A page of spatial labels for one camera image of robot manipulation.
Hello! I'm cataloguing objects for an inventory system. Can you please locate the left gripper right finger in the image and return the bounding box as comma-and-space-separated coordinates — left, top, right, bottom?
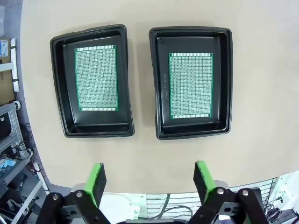
190, 160, 268, 224

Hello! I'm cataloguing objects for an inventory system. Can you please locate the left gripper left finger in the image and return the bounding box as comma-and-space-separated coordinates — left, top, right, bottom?
41, 162, 110, 224

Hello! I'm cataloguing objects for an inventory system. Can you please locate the green perforated circuit board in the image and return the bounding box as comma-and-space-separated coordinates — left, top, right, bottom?
168, 52, 214, 119
74, 45, 119, 112

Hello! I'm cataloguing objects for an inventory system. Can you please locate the black ESD tray embossed lettering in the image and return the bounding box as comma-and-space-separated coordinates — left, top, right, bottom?
148, 26, 234, 140

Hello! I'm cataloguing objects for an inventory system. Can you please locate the black plastic ESD tray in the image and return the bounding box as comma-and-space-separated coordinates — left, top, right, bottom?
50, 23, 135, 139

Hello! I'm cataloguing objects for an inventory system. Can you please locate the white table foot bar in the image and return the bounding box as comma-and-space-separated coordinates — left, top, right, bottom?
31, 161, 51, 195
9, 37, 22, 93

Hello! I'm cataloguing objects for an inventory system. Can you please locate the labelled cardboard box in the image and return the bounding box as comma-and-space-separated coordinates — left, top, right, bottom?
0, 37, 15, 105

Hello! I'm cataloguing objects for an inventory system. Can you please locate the white wire grid panel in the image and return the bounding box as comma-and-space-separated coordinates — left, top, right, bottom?
144, 177, 278, 220

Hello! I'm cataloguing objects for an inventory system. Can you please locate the black looped cable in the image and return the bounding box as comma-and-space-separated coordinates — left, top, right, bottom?
161, 193, 194, 220

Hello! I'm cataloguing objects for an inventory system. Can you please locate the white bolted base plate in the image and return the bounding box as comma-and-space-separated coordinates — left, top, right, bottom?
275, 171, 299, 212

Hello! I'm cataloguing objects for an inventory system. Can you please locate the aluminium profile frame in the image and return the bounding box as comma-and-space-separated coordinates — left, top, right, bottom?
0, 102, 32, 187

